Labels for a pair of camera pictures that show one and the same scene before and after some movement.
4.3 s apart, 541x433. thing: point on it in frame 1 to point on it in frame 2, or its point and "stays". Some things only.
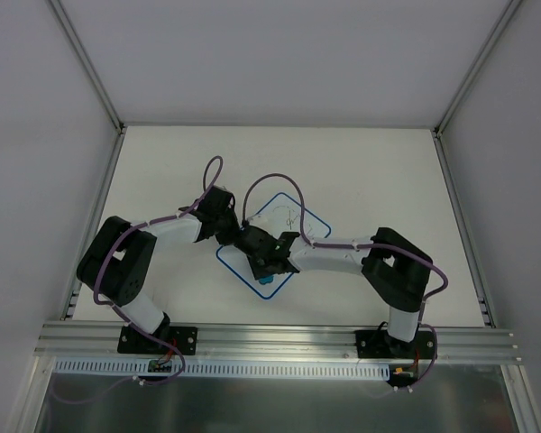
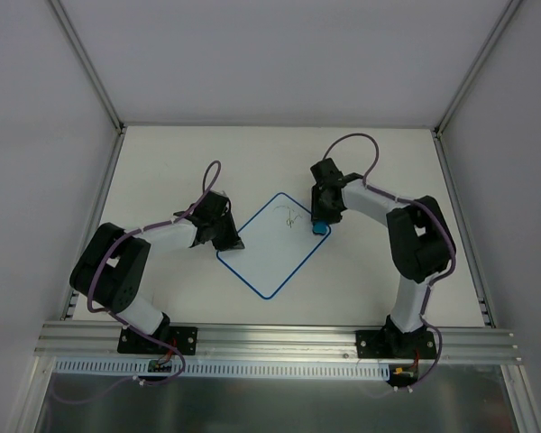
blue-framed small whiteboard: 284,216 stays
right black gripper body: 261,264 to 323,206
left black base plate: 185,338 stays
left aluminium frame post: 66,22 stays
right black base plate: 381,344 stays
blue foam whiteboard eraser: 266,280 to 321,228
